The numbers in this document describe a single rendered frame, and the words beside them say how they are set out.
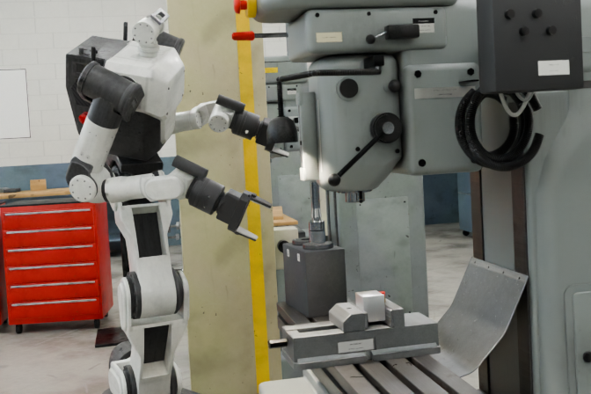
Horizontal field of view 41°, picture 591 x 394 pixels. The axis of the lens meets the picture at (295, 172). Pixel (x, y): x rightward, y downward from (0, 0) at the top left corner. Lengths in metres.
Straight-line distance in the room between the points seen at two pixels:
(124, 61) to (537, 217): 1.19
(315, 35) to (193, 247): 1.98
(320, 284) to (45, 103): 8.88
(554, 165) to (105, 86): 1.14
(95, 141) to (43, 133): 8.72
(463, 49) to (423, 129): 0.21
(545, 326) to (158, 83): 1.20
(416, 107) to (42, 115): 9.29
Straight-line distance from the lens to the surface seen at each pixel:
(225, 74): 3.62
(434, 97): 1.88
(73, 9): 11.02
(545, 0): 1.73
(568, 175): 1.95
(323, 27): 1.81
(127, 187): 2.23
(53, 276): 6.47
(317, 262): 2.26
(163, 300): 2.39
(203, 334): 3.71
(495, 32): 1.68
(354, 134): 1.84
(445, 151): 1.89
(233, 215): 2.16
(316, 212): 2.30
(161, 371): 2.57
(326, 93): 1.85
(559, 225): 1.95
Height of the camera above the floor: 1.46
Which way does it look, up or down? 3 degrees down
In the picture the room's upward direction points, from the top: 3 degrees counter-clockwise
